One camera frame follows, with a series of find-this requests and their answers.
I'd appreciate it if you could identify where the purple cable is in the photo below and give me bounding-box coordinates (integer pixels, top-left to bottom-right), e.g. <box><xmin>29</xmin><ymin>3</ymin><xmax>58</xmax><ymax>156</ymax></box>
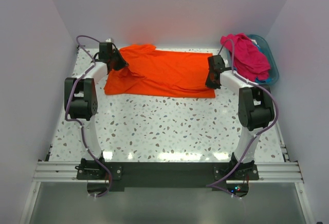
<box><xmin>205</xmin><ymin>38</ymin><xmax>280</xmax><ymax>196</ymax></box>
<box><xmin>64</xmin><ymin>35</ymin><xmax>114</xmax><ymax>198</ymax></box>

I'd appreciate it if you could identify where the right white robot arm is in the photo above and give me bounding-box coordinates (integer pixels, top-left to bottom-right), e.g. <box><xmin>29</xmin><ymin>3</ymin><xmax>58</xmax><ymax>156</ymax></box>
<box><xmin>206</xmin><ymin>55</ymin><xmax>277</xmax><ymax>165</ymax></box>

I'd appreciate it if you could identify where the orange t shirt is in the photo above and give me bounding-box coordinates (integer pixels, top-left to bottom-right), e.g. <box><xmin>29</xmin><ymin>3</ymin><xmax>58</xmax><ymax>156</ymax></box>
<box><xmin>104</xmin><ymin>44</ymin><xmax>215</xmax><ymax>98</ymax></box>

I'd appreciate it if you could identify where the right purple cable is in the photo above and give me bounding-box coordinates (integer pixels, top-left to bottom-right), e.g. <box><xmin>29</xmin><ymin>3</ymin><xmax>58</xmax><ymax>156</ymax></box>
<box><xmin>205</xmin><ymin>38</ymin><xmax>280</xmax><ymax>196</ymax></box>

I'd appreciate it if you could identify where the pink t shirt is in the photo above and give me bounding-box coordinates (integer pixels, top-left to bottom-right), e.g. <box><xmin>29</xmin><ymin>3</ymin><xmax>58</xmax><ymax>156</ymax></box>
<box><xmin>220</xmin><ymin>33</ymin><xmax>270</xmax><ymax>82</ymax></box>

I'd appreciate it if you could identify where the aluminium rail frame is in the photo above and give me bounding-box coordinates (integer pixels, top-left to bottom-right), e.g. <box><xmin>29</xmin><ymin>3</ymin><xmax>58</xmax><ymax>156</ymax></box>
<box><xmin>19</xmin><ymin>87</ymin><xmax>316</xmax><ymax>224</ymax></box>

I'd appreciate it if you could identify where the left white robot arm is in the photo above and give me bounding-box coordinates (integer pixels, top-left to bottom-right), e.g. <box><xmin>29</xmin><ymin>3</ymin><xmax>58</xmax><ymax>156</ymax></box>
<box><xmin>64</xmin><ymin>42</ymin><xmax>129</xmax><ymax>160</ymax></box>

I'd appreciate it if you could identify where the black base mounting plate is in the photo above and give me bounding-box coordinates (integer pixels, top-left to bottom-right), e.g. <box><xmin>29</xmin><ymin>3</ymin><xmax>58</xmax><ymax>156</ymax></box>
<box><xmin>75</xmin><ymin>159</ymin><xmax>260</xmax><ymax>195</ymax></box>

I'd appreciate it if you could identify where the teal plastic basket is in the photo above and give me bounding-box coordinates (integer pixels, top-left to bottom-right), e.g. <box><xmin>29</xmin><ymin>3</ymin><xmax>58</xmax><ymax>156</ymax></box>
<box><xmin>247</xmin><ymin>34</ymin><xmax>279</xmax><ymax>86</ymax></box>

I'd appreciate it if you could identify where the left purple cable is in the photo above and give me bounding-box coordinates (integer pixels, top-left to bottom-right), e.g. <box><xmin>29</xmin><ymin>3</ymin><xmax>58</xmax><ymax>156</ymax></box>
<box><xmin>64</xmin><ymin>35</ymin><xmax>114</xmax><ymax>198</ymax></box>

